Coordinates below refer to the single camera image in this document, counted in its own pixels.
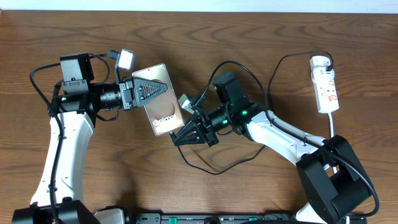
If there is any black USB charging cable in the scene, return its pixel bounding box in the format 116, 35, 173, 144
167, 50, 335, 175

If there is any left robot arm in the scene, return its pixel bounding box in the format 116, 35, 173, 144
12, 49, 168, 223

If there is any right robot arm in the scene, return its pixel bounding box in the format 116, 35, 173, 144
171, 72, 377, 223

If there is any white charger plug adapter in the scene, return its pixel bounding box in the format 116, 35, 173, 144
310, 55, 331, 70

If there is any white power strip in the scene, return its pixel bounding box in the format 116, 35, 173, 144
311, 67, 339, 113

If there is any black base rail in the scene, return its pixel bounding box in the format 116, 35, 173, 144
93, 205, 368, 224

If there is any white power strip cord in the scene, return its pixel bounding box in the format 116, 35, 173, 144
327, 112, 351, 224

